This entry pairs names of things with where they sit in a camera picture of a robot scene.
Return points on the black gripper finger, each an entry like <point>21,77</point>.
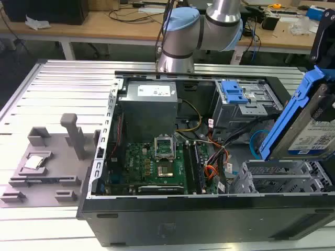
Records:
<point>329,104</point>

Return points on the hard disk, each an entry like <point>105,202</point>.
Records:
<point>301,125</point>

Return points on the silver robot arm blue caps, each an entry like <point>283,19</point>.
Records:
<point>183,34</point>

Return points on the metal disk bay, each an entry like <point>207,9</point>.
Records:
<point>274,177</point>

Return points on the clear plastic bag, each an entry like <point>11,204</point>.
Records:
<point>303,26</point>

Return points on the blue box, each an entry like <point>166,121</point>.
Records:
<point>315,12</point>

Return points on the small black device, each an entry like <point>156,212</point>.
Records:
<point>270,21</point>

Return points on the yellow tape measure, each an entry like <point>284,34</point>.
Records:
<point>277,6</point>

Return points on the metal drive cage blue clip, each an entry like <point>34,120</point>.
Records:
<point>235,104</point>

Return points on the black RAM stick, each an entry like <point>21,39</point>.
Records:
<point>198,167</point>

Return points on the CPU socket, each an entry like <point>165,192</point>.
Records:
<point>166,170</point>

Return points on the grey power supply unit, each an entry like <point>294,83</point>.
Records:
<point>147,112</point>

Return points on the black open PC case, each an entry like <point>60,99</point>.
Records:
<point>183,222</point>

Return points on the black expansion card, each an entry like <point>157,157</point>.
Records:
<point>161,189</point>

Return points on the green motherboard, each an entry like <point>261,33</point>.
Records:
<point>141,167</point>

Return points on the wooden desk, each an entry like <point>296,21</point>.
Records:
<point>104,28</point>

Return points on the black box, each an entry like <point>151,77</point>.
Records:
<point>44,10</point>

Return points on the white plastic bag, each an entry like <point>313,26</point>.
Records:
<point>36,23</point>

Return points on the grey parts rack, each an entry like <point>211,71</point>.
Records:
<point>49,167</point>

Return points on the silver CPU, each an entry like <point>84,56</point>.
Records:
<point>34,162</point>

